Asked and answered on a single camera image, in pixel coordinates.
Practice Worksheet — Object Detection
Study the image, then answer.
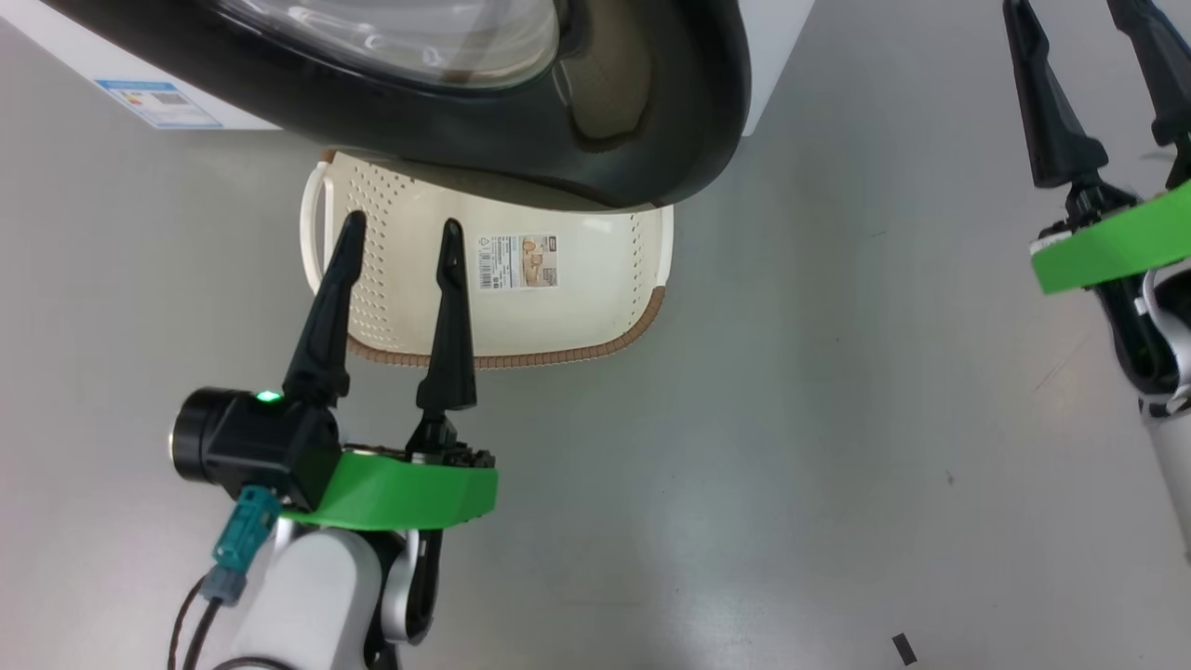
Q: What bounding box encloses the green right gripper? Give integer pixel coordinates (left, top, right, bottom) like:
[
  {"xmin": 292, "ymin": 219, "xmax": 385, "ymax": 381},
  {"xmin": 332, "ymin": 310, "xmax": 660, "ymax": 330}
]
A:
[{"xmin": 1003, "ymin": 0, "xmax": 1191, "ymax": 295}]

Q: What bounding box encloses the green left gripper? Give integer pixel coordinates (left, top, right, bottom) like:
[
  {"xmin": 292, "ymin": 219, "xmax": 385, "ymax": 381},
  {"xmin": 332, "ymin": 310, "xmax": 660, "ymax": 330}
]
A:
[{"xmin": 279, "ymin": 210, "xmax": 499, "ymax": 531}]

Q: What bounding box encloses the black washing machine door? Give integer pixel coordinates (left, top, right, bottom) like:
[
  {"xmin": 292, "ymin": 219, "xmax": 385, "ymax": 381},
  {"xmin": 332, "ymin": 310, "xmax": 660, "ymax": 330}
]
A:
[{"xmin": 42, "ymin": 0, "xmax": 753, "ymax": 211}]

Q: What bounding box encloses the cream laundry basket brown rim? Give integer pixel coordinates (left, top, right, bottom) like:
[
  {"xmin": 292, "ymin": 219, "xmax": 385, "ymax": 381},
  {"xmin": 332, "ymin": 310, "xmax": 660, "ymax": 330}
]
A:
[{"xmin": 300, "ymin": 149, "xmax": 675, "ymax": 370}]

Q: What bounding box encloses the white washing machine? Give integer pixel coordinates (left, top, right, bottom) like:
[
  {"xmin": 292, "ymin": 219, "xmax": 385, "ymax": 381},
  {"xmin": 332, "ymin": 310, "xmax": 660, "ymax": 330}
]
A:
[{"xmin": 0, "ymin": 0, "xmax": 816, "ymax": 138}]

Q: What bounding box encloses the product label sticker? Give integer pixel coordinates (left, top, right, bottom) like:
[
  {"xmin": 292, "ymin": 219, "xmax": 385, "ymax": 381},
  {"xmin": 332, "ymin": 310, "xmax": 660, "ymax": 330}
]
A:
[{"xmin": 478, "ymin": 234, "xmax": 560, "ymax": 290}]

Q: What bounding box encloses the blue white energy label sticker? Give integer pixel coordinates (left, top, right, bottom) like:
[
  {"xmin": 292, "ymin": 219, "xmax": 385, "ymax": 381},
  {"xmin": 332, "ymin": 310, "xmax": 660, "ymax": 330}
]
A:
[{"xmin": 95, "ymin": 79, "xmax": 224, "ymax": 129}]

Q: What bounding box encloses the teal left cable connector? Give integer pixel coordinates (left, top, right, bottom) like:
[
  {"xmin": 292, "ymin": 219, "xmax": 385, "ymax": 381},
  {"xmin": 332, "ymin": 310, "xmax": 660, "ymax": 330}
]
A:
[{"xmin": 203, "ymin": 486, "xmax": 282, "ymax": 606}]

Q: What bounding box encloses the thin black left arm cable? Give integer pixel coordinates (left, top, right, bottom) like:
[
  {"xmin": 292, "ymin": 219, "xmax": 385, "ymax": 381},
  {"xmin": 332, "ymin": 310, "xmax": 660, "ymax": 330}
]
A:
[{"xmin": 167, "ymin": 577, "xmax": 299, "ymax": 670}]

